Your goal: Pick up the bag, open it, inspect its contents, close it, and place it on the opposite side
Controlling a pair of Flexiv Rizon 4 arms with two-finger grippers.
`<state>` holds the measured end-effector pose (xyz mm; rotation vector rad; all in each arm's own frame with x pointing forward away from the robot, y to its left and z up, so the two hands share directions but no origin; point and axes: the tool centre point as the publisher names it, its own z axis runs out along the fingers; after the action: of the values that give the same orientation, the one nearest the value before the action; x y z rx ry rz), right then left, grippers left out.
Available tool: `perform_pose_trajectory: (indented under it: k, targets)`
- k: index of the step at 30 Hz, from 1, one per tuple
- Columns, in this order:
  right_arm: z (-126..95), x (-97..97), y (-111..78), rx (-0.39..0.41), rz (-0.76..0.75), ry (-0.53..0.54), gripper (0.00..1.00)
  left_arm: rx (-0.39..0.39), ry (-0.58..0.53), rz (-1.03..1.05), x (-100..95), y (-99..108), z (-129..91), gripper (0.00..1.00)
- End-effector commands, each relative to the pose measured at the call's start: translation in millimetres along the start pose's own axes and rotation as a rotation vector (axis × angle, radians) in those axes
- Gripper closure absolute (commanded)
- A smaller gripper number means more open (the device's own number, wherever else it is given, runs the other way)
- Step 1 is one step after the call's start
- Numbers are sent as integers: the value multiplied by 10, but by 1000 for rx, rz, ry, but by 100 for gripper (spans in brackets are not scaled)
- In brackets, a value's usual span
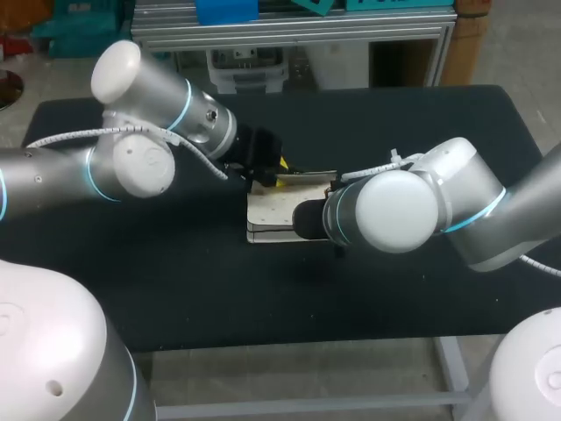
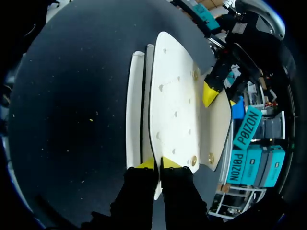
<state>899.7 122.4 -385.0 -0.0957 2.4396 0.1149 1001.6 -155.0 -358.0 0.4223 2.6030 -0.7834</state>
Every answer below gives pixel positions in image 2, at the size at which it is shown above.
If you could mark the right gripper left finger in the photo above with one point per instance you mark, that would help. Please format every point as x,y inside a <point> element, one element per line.
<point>136,189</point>

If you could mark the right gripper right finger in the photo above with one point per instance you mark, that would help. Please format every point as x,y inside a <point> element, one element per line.
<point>180,191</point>

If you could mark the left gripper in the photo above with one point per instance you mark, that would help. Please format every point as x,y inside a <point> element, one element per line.
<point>247,36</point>

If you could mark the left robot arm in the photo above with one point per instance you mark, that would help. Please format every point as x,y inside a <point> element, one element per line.
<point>271,16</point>

